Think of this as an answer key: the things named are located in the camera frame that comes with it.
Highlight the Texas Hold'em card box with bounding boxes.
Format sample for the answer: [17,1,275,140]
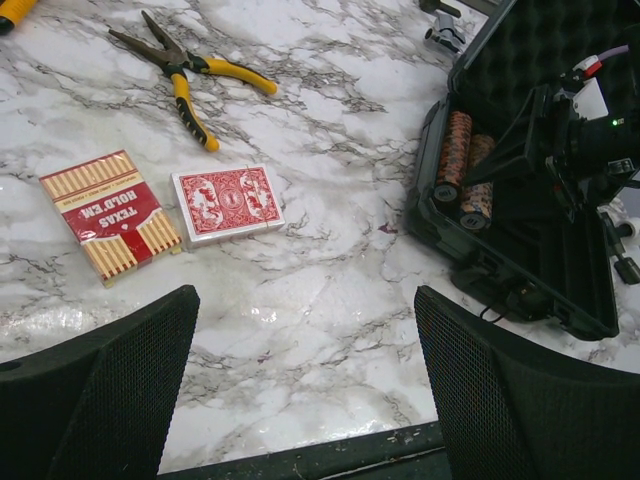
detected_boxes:
[40,150,183,287]

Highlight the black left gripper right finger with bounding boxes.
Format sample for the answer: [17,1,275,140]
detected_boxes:
[414,286,639,479]

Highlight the orange blue chip roll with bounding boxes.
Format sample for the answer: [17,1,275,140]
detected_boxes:
[459,182,493,232]

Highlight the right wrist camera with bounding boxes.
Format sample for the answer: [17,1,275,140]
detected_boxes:
[563,55,609,120]

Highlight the black poker set case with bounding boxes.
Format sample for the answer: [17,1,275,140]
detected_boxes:
[407,1,639,341]

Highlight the orange black chip roll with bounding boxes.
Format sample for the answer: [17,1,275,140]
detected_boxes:
[468,134,496,168]
[434,151,468,203]

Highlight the chip roll in case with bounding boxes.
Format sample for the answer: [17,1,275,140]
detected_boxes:
[441,111,473,161]

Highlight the yellow utility knife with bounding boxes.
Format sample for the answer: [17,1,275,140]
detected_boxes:
[0,0,37,35]

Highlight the red backed card deck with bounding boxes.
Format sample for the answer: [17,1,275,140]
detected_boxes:
[170,164,285,250]

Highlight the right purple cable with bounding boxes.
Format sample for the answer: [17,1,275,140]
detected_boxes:
[597,43,631,64]

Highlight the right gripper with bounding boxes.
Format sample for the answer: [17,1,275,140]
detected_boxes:
[464,85,639,219]

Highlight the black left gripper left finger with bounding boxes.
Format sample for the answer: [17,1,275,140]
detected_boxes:
[1,285,200,479]

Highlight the yellow black pliers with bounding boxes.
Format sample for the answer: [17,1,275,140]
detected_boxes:
[108,9,279,153]

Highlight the black mounting rail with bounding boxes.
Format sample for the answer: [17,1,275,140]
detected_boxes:
[159,422,452,480]

